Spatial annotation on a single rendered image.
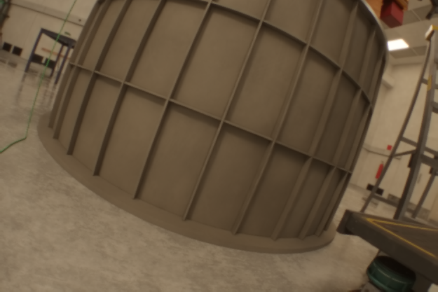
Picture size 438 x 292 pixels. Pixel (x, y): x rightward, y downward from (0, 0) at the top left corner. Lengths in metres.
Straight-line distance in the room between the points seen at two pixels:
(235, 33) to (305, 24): 0.29
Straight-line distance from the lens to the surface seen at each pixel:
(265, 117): 0.86
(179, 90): 0.84
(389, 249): 0.43
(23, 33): 8.13
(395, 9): 2.10
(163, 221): 0.82
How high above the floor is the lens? 0.39
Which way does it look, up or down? 1 degrees down
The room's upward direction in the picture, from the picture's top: 21 degrees clockwise
